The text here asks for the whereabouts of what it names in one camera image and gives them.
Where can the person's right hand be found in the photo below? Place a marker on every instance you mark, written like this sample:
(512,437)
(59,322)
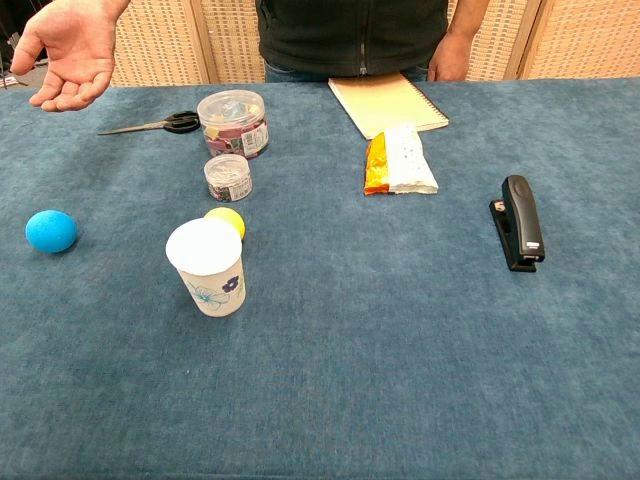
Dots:
(80,50)

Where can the person's left hand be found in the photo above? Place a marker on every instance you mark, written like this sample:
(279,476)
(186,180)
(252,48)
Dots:
(450,57)

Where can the blue foam ball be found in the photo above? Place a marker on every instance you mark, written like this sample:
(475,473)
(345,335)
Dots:
(51,231)

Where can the person's left forearm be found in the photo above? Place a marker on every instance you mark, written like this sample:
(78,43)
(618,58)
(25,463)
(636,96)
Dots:
(467,17)

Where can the yellow foam ball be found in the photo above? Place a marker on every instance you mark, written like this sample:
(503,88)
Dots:
(231,219)

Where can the spiral bound notebook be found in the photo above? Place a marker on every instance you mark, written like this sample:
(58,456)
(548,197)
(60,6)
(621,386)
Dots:
(385,102)

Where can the person's torso in black jacket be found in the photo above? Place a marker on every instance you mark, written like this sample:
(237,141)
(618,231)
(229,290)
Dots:
(350,30)

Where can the white tissue packet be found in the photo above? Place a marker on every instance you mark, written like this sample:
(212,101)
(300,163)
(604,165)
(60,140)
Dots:
(410,160)

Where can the woven wooden folding screen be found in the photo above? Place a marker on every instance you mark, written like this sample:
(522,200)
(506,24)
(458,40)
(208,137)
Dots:
(575,40)

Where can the orange foil packet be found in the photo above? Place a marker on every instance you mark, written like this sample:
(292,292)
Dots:
(377,165)

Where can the large clear jar of clips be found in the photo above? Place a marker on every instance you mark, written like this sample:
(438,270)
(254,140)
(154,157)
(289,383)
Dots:
(232,125)

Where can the black stapler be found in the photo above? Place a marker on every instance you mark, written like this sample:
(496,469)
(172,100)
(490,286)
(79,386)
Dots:
(522,220)

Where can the small clear jar of pins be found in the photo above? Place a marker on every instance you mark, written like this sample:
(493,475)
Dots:
(227,177)

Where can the blue tablecloth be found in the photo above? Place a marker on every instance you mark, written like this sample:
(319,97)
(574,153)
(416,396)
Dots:
(350,350)

